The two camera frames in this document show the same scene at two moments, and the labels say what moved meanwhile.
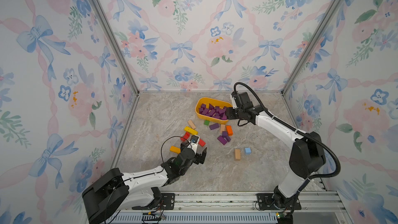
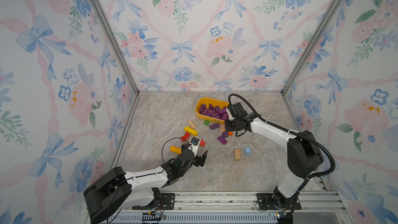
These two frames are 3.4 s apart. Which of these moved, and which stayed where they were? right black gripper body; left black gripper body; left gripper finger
Moved: right black gripper body
Stayed: left black gripper body; left gripper finger
